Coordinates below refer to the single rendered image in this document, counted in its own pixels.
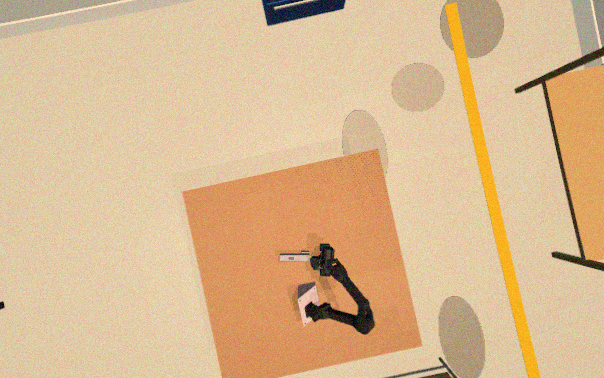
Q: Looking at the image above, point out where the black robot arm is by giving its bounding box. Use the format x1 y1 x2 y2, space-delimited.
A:
304 246 376 335

